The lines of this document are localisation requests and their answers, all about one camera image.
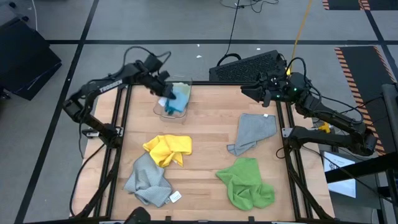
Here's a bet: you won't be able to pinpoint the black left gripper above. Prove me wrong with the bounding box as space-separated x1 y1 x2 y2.
142 70 177 100

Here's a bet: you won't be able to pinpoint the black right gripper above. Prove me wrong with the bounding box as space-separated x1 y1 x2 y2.
240 72 312 108

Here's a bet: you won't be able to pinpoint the light blue microfiber towel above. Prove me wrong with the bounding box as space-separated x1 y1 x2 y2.
164 83 190 116

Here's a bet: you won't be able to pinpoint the pale green microfiber towel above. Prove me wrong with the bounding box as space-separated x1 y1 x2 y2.
180 82 192 98

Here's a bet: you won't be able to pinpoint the yellow microfiber towel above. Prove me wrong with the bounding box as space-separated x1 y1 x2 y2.
142 134 193 169

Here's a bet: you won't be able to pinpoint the gray waffle-weave towel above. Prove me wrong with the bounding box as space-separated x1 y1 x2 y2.
123 152 174 208

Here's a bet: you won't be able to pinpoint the smooth gray microfiber towel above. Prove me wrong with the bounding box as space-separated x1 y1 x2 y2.
226 113 278 157

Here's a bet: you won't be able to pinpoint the bright green microfiber towel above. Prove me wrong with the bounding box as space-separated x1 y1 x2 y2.
215 157 276 212

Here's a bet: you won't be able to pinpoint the clear plastic bin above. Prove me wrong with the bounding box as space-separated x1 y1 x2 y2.
152 74 193 124

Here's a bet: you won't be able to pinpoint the black perforated computer case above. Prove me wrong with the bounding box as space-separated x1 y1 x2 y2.
208 49 289 83

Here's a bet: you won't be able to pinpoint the hazard-striped black floor mat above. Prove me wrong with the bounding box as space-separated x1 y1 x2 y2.
322 0 398 11
334 45 398 156

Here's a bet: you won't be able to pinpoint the black stand beams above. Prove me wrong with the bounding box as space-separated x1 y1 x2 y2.
325 83 398 224

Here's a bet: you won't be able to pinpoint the white screen monitor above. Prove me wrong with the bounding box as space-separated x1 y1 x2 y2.
322 151 358 199

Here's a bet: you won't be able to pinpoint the dark rounded object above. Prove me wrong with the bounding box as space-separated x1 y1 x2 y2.
123 206 152 224

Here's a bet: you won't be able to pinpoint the black storage case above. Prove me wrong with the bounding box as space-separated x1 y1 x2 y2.
0 17 62 101

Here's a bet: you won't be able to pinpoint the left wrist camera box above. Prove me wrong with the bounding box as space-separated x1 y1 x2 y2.
144 55 164 73

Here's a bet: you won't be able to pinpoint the black metal table frame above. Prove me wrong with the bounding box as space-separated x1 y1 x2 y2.
70 70 335 224

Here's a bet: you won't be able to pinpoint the black floor cable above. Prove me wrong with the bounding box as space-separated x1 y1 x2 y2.
216 0 280 67

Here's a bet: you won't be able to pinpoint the yellow cable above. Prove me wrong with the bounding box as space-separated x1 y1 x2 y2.
288 0 313 75

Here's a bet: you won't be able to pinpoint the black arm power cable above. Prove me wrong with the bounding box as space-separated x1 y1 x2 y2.
69 142 106 217

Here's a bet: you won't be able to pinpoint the white floor cable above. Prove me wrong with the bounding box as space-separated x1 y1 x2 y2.
30 0 39 32

